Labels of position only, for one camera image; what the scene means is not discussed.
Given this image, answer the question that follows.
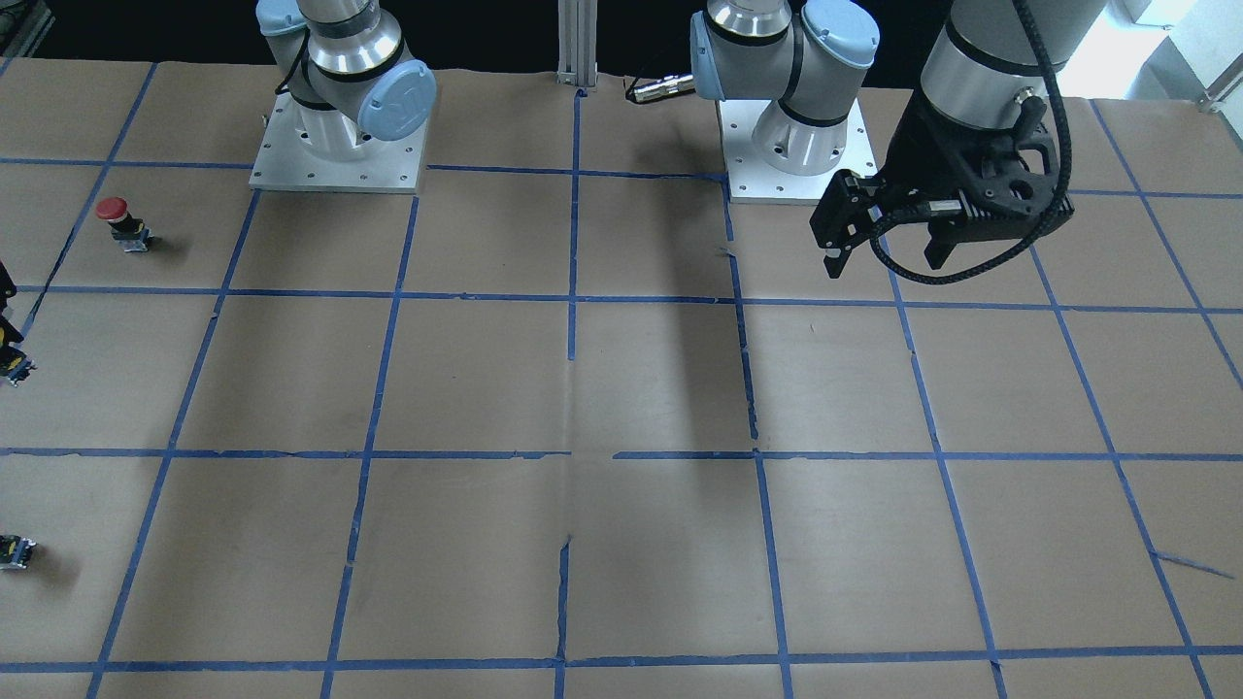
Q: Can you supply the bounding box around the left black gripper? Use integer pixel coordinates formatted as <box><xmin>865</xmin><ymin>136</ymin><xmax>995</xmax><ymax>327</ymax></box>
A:
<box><xmin>810</xmin><ymin>90</ymin><xmax>1060</xmax><ymax>280</ymax></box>

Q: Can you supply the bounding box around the yellow push button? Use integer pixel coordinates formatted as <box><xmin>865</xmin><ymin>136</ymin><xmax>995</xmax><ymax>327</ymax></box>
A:
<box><xmin>1</xmin><ymin>318</ymin><xmax>37</xmax><ymax>386</ymax></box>

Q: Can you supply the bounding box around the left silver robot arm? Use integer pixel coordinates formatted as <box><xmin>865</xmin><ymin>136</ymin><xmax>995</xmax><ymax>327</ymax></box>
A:
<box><xmin>689</xmin><ymin>1</ymin><xmax>1104</xmax><ymax>284</ymax></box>

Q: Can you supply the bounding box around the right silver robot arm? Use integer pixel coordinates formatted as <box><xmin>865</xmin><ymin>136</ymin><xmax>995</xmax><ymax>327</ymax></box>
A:
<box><xmin>2</xmin><ymin>1</ymin><xmax>438</xmax><ymax>292</ymax></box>

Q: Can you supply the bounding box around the red push button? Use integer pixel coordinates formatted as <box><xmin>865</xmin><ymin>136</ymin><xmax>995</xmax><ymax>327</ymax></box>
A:
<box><xmin>94</xmin><ymin>197</ymin><xmax>150</xmax><ymax>252</ymax></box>

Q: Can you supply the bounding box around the black braided cable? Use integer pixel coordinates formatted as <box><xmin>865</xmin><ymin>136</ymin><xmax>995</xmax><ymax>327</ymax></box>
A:
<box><xmin>868</xmin><ymin>0</ymin><xmax>1074</xmax><ymax>286</ymax></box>

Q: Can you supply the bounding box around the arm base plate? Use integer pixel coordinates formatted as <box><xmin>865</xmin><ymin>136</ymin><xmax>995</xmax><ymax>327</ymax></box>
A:
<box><xmin>718</xmin><ymin>100</ymin><xmax>878</xmax><ymax>205</ymax></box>
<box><xmin>249</xmin><ymin>93</ymin><xmax>431</xmax><ymax>195</ymax></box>

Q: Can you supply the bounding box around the silver cable connector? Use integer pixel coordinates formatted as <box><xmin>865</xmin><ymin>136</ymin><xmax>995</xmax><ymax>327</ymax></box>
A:
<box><xmin>624</xmin><ymin>73</ymin><xmax>696</xmax><ymax>104</ymax></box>

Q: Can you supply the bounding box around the aluminium profile post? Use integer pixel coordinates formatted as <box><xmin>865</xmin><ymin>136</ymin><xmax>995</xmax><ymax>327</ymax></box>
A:
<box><xmin>556</xmin><ymin>0</ymin><xmax>598</xmax><ymax>91</ymax></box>

